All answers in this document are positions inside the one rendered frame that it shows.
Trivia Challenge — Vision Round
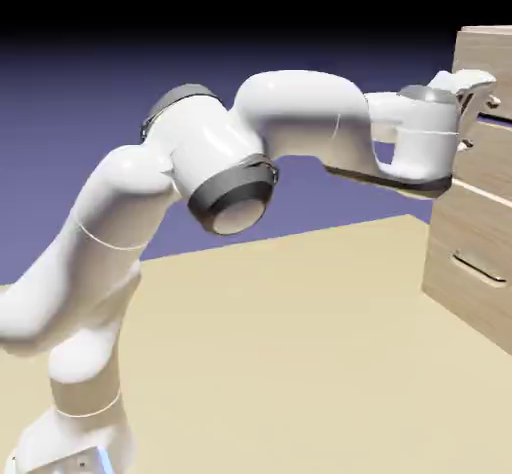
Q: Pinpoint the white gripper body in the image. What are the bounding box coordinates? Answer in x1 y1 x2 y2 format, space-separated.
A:
428 68 498 145

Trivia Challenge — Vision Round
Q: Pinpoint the light wood drawer front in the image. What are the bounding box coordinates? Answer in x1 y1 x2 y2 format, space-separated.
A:
422 180 512 357
452 118 512 207
451 29 512 122

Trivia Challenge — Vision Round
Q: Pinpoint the light wood cabinet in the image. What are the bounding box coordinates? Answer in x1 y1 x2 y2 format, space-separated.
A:
421 24 512 358

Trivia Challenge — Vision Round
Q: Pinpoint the curved metal drawer handle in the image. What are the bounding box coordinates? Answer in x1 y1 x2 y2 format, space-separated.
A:
450 250 508 284

